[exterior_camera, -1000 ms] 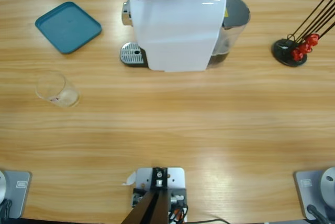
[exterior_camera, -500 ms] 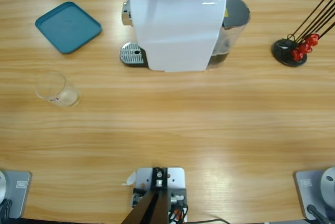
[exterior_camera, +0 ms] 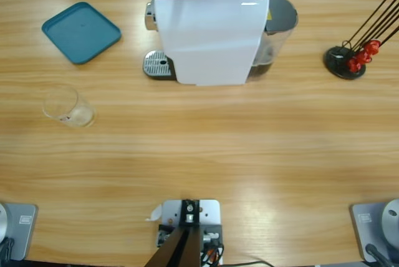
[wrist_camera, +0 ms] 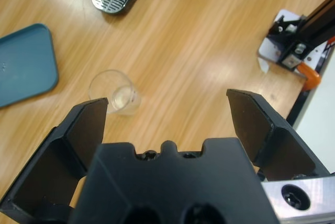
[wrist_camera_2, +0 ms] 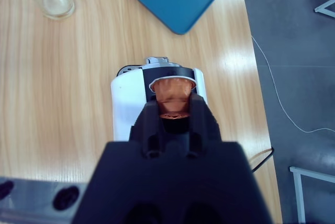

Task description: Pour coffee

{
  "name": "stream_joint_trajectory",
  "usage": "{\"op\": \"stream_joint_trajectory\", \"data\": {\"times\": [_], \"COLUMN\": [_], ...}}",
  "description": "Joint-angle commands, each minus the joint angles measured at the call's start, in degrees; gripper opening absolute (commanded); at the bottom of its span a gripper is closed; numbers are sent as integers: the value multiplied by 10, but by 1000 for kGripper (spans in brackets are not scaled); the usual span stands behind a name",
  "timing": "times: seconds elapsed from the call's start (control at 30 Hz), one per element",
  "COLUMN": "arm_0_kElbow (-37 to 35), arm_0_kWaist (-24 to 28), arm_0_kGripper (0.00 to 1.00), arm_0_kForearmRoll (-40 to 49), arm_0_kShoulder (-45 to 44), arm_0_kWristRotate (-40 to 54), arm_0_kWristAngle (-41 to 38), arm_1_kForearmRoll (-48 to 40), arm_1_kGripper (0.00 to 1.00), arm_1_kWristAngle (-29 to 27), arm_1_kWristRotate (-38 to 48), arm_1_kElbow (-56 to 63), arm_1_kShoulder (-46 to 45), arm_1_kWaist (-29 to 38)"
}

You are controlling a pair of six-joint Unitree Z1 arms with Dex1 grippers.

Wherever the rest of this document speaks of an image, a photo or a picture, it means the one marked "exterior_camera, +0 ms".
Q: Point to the arm grey base plate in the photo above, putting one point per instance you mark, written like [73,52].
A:
[368,232]
[22,232]

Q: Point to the white capsule coffee machine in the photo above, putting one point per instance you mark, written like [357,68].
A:
[205,39]

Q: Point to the clear drinking glass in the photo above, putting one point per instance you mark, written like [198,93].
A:
[84,117]

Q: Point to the clear water tank black lid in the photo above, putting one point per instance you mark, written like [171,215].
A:
[280,14]

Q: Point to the white tape scrap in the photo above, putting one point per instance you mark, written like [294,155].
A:
[155,214]

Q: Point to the teal square plastic tray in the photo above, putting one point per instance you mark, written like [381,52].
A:
[81,31]

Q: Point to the black capsule holder with rods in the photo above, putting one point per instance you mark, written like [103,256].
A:
[335,58]

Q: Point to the red coffee capsule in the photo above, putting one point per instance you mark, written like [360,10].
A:
[363,58]
[372,47]
[353,65]

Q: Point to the white block with dark post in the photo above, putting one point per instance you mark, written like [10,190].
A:
[209,214]

